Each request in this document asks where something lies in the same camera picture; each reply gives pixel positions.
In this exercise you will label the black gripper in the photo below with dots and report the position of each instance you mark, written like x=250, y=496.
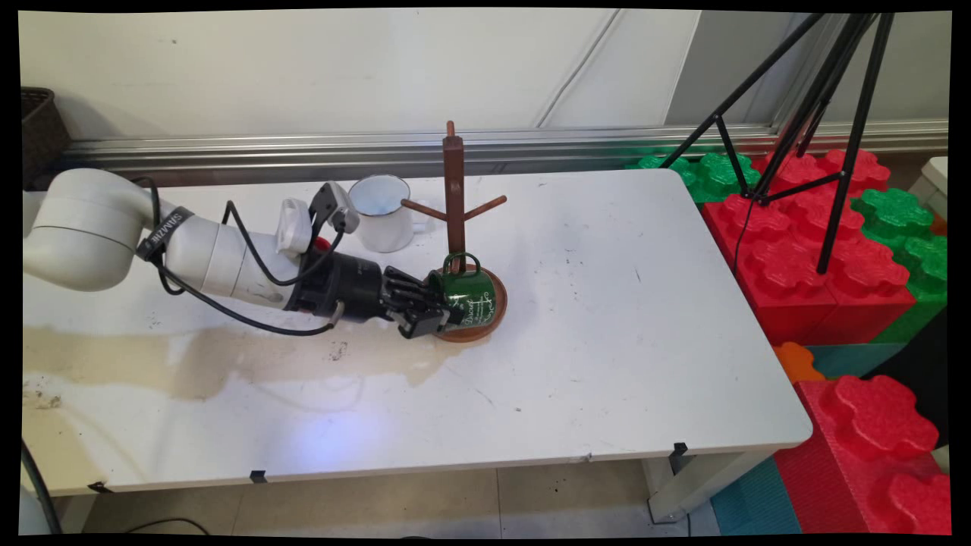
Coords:
x=341, y=288

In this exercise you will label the green enamel mug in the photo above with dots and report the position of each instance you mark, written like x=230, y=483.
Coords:
x=470, y=292

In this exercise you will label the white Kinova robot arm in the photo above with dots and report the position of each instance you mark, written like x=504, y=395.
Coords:
x=98, y=227

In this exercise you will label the white enamel mug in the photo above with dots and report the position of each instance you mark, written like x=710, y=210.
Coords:
x=383, y=216

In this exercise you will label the brown wooden mug tree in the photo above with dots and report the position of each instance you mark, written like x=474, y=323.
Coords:
x=454, y=189

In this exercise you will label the black table edge clip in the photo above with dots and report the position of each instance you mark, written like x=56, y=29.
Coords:
x=259, y=476
x=678, y=455
x=98, y=487

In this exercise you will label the white table leg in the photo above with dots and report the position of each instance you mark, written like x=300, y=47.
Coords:
x=683, y=489

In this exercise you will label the green foam block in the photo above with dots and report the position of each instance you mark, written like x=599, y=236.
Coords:
x=903, y=227
x=721, y=173

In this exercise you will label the orange foam block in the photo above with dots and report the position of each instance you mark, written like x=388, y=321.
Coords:
x=796, y=362

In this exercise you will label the large red foam block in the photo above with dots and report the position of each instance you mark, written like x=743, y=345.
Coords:
x=804, y=258
x=857, y=455

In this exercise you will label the teal foam mat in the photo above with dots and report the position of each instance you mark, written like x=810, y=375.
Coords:
x=755, y=500

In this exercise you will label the dark wicker basket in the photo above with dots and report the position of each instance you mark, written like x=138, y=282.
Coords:
x=42, y=133

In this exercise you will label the black tripod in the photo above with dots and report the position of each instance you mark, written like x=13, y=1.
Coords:
x=842, y=152

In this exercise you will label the white box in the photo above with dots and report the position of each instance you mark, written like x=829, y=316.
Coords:
x=933, y=186

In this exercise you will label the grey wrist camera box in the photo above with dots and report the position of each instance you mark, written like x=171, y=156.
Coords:
x=334, y=205

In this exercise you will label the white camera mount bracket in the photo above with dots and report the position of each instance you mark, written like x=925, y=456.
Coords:
x=294, y=226

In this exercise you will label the aluminium wall rail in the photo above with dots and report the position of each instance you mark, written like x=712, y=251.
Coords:
x=303, y=148

